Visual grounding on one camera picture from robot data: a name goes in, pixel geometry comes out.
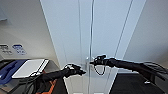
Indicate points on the blue plastic object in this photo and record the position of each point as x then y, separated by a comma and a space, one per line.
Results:
8, 71

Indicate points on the white wardrobe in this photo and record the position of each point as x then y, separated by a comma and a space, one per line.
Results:
50, 36

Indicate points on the white flat board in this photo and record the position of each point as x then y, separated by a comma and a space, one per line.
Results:
29, 67

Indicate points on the white wardrobe door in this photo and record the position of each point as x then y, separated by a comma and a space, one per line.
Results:
70, 33
108, 30

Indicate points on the blue wall sticker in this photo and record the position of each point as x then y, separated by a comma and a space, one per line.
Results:
19, 49

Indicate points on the orange frame stand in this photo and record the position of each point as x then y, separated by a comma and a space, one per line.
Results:
51, 88

